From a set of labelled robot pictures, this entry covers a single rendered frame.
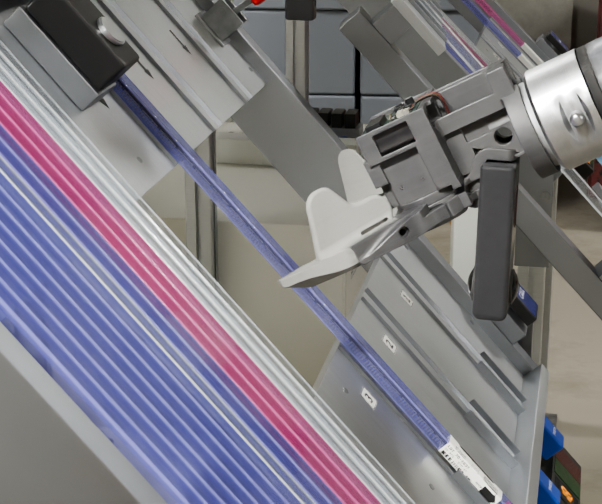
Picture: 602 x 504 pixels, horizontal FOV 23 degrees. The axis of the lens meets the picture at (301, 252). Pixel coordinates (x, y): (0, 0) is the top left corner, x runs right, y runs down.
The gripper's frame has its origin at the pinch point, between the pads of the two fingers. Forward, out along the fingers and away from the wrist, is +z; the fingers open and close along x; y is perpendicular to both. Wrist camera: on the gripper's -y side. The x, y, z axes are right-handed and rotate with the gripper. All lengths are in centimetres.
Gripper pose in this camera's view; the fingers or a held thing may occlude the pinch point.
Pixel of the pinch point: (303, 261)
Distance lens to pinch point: 107.8
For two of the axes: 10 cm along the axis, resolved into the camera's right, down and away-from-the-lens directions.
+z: -8.7, 3.9, 3.1
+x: -1.9, 3.0, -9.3
